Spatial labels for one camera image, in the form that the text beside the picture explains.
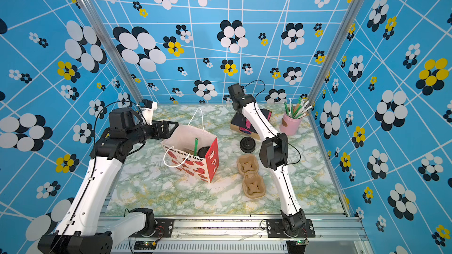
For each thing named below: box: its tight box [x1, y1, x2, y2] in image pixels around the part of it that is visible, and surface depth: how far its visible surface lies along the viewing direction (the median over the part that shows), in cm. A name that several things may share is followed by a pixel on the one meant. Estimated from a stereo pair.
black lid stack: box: [239, 136, 257, 154], surface depth 98 cm
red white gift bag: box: [160, 107, 220, 183], surface depth 79 cm
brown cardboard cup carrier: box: [236, 154, 267, 200], surface depth 85 cm
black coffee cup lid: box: [197, 145, 211, 159], surface depth 82 cm
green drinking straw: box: [194, 137, 199, 156], surface depth 82 cm
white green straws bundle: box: [283, 97, 313, 119], surface depth 95 cm
